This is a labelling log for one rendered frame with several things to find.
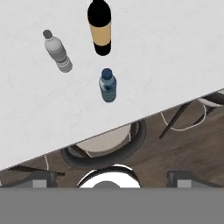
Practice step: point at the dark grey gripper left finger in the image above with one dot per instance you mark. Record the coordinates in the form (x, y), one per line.
(43, 178)

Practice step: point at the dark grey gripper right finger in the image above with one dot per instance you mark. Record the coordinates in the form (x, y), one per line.
(180, 178)

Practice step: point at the white and black round object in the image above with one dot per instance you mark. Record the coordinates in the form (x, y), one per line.
(108, 177)

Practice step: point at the blue plastic water bottle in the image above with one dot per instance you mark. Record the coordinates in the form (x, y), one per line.
(108, 87)

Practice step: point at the grey plastic bottle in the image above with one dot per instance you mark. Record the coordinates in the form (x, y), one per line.
(57, 52)

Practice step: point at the black glass bottle tan label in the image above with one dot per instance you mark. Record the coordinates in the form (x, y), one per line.
(100, 35)

